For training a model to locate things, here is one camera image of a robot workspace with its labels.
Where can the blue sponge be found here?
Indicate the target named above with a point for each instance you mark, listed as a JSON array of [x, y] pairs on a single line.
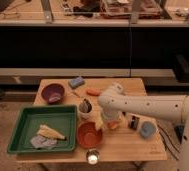
[[76, 82]]

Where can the green plastic tray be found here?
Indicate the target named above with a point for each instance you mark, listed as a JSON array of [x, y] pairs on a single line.
[[62, 118]]

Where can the white black small box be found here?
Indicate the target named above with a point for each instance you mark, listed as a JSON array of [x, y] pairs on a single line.
[[133, 122]]

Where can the red bowl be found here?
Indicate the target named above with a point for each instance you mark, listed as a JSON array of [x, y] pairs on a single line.
[[87, 135]]

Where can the silver metal cup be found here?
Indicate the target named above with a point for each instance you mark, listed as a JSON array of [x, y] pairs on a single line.
[[92, 156]]

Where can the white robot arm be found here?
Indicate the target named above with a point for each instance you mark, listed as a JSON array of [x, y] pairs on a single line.
[[174, 108]]

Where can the purple bowl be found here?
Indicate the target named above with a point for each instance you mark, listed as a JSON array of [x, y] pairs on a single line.
[[53, 93]]

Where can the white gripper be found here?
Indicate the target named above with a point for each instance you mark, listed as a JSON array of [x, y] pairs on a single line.
[[108, 116]]

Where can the white mug with utensils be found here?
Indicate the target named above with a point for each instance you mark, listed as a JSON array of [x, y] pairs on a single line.
[[85, 108]]

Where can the wooden table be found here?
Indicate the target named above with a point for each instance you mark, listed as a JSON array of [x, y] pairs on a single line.
[[120, 145]]

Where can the blue round object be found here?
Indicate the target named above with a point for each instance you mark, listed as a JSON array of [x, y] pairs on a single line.
[[147, 129]]

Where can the grey purple cloth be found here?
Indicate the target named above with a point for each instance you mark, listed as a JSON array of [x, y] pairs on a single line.
[[39, 141]]

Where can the orange carrot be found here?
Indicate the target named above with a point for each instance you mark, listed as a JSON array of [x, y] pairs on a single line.
[[93, 92]]

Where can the orange apple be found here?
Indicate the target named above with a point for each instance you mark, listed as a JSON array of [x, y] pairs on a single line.
[[113, 125]]

